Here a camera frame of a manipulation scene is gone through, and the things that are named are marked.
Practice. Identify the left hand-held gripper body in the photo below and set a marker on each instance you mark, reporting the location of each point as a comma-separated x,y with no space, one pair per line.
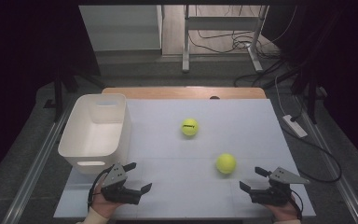
121,194

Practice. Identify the white board sheet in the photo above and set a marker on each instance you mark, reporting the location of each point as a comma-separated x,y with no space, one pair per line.
174,186

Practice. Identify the white cabinet panel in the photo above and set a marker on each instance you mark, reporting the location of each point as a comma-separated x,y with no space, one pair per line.
121,28

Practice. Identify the grey metal desk frame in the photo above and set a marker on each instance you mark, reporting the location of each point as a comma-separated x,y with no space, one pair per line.
185,46

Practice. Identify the plain yellow tennis ball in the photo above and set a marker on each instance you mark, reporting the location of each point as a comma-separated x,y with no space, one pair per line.
226,163

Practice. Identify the printed yellow tennis ball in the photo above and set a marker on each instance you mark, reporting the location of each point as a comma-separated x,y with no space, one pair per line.
189,127

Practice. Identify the black stand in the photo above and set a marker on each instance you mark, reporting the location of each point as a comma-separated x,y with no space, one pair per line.
58,99
312,99

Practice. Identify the white power strip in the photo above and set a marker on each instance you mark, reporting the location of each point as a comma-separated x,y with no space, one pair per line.
295,127

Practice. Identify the wooden table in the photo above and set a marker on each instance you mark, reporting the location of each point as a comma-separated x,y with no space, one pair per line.
167,92

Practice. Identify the grey metal floor rail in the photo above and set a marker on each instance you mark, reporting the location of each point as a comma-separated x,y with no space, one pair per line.
348,193
31,174

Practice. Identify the person's right hand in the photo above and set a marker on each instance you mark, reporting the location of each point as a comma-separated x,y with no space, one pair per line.
284,213

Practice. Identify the white plastic bin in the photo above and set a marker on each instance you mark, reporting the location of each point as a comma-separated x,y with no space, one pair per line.
90,137

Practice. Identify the person's left hand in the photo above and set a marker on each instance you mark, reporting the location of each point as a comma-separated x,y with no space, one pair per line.
102,207

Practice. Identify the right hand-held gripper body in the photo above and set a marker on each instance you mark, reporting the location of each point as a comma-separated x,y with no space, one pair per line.
273,196

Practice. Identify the dark curtain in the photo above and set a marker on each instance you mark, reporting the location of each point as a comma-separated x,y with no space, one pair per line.
12,62
354,62

